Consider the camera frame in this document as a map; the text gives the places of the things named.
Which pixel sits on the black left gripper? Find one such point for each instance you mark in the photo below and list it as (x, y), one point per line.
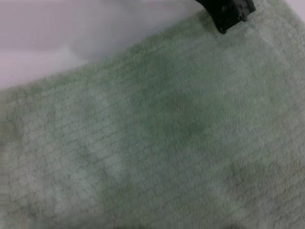
(219, 7)

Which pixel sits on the light green terry towel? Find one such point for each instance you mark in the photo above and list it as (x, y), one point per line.
(155, 131)

